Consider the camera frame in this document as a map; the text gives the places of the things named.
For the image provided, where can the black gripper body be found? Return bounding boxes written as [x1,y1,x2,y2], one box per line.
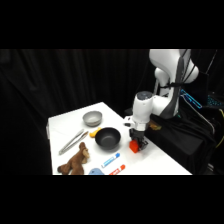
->
[128,127,150,148]

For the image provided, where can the red cube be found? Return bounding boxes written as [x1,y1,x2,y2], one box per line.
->
[129,139,140,154]

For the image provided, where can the black bowl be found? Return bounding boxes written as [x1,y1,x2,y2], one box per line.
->
[94,126,122,151]

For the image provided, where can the grey metal bowl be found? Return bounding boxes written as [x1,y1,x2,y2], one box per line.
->
[82,110,104,128]

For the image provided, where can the blue and white marker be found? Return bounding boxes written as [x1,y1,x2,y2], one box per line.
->
[100,152,121,169]

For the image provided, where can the red and white marker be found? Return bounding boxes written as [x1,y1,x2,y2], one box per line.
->
[108,163,127,176]

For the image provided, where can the black cloth-covered stand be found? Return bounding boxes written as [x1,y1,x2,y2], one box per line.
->
[123,106,218,176]

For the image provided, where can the light blue object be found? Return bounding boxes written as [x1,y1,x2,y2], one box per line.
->
[88,167,105,176]

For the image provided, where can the brown plush toy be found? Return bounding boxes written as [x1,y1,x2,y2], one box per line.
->
[56,141,92,176]

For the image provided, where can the metal tongs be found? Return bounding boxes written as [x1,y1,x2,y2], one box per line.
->
[58,128,90,156]

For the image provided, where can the blue-lit black device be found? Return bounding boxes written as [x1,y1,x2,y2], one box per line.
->
[180,88,204,110]

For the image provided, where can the blue-lit keyboard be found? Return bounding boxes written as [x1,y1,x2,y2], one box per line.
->
[206,94,224,108]

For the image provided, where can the black curtain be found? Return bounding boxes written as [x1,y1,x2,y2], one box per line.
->
[0,49,224,176]

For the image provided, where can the yellowish wrist cable bundle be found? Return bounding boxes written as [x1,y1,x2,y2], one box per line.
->
[148,120,163,132]

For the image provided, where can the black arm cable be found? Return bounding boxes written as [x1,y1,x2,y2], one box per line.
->
[159,49,198,114]

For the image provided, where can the yellow cable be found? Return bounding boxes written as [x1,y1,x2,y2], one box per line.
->
[213,108,224,151]

